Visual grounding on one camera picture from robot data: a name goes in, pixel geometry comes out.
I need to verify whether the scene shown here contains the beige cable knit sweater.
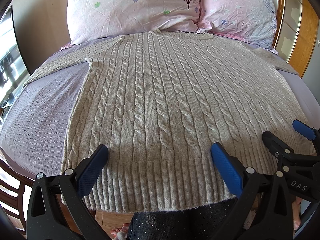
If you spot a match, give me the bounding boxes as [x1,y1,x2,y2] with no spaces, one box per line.
[29,31,315,212]

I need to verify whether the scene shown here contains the dark sparkly trousers leg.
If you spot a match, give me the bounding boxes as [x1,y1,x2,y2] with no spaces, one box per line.
[126,198,236,240]

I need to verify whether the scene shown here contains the lavender textured bed sheet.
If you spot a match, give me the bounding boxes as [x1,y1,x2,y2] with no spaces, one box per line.
[1,38,319,178]

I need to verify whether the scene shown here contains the wooden headboard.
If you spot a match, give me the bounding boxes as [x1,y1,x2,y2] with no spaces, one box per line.
[273,0,318,77]

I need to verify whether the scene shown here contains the pink floral right pillow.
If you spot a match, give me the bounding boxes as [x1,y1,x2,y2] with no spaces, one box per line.
[197,0,277,52]

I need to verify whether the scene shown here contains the pink floral pillow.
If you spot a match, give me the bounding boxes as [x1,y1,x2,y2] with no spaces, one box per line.
[67,0,200,46]
[197,0,277,52]

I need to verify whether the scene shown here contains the pink floral left pillow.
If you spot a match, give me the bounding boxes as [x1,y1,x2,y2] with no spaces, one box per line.
[67,0,200,46]

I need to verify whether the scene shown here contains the wooden bed frame rail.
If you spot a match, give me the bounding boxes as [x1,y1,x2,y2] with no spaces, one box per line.
[1,159,33,239]

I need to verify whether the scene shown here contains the window with frame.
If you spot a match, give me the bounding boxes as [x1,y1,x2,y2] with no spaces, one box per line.
[0,6,30,124]

